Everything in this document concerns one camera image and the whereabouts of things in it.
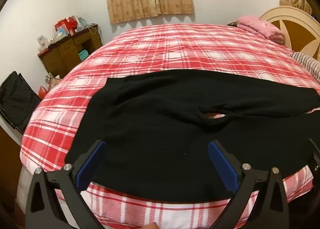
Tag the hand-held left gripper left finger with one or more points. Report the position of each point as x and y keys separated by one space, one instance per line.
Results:
x=91 y=162

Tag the black suitcase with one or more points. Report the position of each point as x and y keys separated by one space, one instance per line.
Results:
x=17 y=99

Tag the teal box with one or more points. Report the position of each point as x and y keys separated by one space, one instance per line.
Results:
x=83 y=55

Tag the striped pillow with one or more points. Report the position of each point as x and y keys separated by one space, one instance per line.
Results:
x=307 y=64

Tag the black pants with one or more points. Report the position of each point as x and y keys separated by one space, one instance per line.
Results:
x=160 y=109

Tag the red plastic bag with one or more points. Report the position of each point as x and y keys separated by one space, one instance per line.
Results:
x=43 y=93

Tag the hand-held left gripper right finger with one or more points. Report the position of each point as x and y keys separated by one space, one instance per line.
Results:
x=222 y=166

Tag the cream wooden headboard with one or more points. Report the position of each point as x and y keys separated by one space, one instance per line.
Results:
x=300 y=29

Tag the red gift bag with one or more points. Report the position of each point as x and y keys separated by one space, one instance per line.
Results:
x=66 y=25

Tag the brown wooden desk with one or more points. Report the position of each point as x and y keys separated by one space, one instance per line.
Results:
x=62 y=51

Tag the pink folded blanket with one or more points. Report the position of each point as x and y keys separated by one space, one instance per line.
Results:
x=260 y=28

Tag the red plaid bed cover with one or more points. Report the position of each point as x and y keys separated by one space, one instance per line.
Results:
x=165 y=49

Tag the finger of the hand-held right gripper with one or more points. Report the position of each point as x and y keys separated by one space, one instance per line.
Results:
x=315 y=159

